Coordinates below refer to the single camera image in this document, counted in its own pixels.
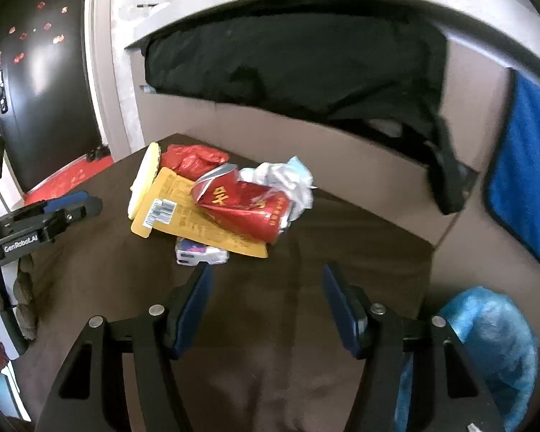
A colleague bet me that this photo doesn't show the black fabric bag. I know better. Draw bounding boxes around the black fabric bag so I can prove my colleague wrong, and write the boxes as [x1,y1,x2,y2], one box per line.
[141,6,480,215]

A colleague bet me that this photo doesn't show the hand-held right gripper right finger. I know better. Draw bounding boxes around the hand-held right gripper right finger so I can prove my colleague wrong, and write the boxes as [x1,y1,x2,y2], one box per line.
[321,263,507,432]

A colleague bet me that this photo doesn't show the red floor mat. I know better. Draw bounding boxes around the red floor mat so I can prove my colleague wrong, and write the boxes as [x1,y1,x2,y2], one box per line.
[22,155,118,208]

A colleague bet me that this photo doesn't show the cream round sponge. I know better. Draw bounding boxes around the cream round sponge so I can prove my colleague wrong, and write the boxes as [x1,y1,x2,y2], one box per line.
[127,142,163,221]

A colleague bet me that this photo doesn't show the white purple small packet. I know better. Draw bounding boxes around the white purple small packet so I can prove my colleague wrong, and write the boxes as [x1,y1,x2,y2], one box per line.
[175,236,230,266]

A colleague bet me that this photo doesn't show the brown cloth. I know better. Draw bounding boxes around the brown cloth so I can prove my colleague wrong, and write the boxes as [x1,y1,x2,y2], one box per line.
[15,132,435,432]

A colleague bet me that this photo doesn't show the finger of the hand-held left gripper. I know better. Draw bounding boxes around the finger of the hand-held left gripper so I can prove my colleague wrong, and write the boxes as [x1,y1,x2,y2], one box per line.
[24,191,91,217]
[49,197,103,235]

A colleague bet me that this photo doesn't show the white paper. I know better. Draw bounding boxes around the white paper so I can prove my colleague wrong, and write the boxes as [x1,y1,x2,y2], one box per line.
[240,156,316,230]

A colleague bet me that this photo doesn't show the yellow packet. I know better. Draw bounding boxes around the yellow packet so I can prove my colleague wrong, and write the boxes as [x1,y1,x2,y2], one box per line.
[130,166,271,259]

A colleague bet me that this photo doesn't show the red plastic bag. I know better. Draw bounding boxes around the red plastic bag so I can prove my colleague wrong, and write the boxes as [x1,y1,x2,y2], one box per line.
[159,144,231,183]

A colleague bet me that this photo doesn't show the black refrigerator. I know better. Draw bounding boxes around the black refrigerator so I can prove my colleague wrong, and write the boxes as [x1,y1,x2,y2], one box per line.
[0,0,111,192]

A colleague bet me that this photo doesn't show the blue towel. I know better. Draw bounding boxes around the blue towel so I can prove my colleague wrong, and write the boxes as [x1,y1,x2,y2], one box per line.
[483,69,540,275]

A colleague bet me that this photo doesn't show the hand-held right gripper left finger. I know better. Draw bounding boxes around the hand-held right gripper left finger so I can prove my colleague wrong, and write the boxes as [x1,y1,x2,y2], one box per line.
[35,263,213,432]

